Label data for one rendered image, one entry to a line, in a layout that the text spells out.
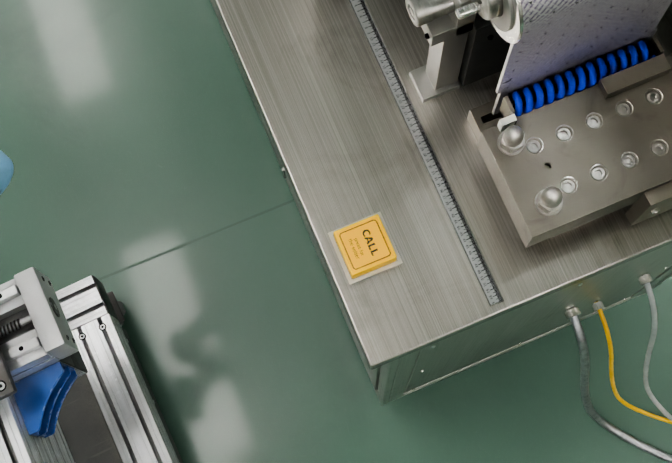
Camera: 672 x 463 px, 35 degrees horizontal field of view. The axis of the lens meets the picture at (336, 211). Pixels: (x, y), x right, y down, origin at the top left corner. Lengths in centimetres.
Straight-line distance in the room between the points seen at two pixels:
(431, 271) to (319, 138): 26
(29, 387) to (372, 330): 59
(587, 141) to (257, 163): 120
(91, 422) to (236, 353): 38
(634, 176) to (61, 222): 149
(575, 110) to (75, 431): 125
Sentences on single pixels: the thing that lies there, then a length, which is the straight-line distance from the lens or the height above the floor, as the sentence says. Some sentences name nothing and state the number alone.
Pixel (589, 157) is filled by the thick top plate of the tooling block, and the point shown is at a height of 103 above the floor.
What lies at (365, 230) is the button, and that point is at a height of 92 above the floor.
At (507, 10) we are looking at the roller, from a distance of 126.
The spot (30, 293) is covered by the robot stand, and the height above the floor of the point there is 77.
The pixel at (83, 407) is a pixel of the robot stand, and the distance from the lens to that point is 227.
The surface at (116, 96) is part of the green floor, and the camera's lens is 264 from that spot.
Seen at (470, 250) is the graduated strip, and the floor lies 90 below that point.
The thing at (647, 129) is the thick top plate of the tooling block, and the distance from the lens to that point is 150.
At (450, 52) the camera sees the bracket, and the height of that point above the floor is 104.
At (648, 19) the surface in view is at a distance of 149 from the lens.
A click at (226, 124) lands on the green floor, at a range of 257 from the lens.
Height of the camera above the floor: 240
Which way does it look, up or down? 75 degrees down
